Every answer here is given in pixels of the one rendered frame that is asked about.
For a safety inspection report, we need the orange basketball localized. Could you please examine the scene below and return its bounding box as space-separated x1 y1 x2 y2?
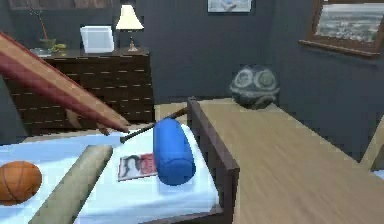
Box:
0 160 44 207

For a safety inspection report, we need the white box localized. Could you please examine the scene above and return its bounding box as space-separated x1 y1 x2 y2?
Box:
79 25 115 54

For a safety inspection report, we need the wood framed wall mirror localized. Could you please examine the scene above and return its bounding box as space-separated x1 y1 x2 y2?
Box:
7 0 115 11

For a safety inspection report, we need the blue cylinder bolster pillow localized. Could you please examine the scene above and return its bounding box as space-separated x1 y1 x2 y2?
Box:
152 117 197 187

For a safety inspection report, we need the wood framed window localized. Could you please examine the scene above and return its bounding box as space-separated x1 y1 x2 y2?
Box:
298 0 384 58

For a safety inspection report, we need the grey flat dish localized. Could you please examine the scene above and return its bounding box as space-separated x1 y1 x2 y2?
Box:
29 47 53 58

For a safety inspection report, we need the dark wood chest of drawers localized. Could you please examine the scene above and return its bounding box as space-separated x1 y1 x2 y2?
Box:
2 47 156 136

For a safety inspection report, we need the dark brown baseball bat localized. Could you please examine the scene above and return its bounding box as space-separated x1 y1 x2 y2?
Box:
119 107 189 144

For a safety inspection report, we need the dark wood framed bed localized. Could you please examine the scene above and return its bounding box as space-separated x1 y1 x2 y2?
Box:
0 97 241 224

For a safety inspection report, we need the cream shade table lamp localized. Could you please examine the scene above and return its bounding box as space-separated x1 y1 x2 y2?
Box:
115 3 145 53

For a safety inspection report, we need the tan wooden chair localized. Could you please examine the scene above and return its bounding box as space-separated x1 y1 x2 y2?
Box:
359 115 384 173

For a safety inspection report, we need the framed blue wall picture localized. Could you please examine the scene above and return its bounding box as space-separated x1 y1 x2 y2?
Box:
207 0 253 14

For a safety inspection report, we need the potted twig plant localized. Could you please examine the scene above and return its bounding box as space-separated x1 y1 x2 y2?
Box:
27 5 58 52

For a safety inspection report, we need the magazine with woman's face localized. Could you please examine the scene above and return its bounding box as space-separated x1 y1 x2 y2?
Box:
117 152 159 182

